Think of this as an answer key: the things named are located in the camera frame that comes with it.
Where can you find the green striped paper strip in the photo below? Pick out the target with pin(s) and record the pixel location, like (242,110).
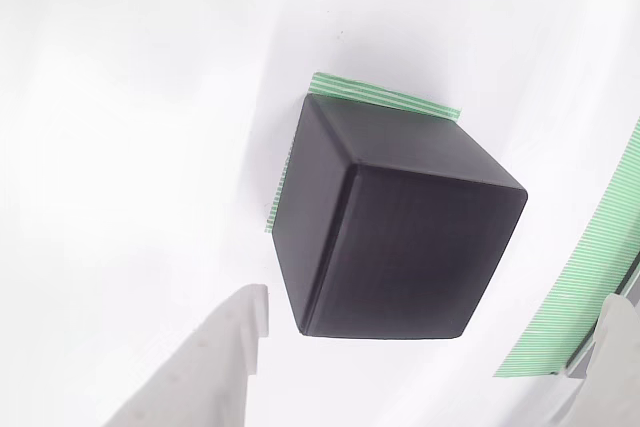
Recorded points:
(575,287)

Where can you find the black cube block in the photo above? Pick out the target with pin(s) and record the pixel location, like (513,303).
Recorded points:
(400,227)

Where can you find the green striped square marker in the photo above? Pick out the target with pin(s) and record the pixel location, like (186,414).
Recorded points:
(360,91)

